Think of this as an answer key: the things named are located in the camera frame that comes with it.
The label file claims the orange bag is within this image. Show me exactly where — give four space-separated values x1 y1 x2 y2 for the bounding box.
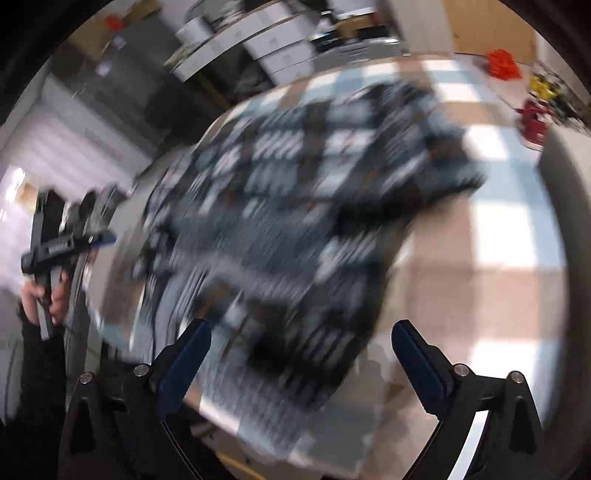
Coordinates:
486 49 522 81

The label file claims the black sleeved left forearm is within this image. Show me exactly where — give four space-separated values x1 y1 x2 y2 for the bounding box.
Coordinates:
1 308 66 479

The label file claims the checked bed sheet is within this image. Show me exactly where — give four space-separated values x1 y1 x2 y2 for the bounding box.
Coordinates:
87 57 569 474

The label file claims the person's left hand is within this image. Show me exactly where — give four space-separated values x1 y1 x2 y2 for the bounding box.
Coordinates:
21 270 70 326

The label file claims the black white plaid garment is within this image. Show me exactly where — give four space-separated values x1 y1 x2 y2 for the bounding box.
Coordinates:
132 80 486 409

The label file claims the dark grey low cabinet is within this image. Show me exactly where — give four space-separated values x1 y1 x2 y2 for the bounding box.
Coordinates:
50 14 221 144

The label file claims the cluttered white boxes stack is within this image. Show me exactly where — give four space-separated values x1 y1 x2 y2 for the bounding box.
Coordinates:
163 0 403 86

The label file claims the brown wooden door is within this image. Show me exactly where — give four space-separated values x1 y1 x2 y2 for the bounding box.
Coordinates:
443 0 537 65

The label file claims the grey sweatshirt garment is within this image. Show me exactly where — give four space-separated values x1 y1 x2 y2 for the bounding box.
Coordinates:
538 126 590 418

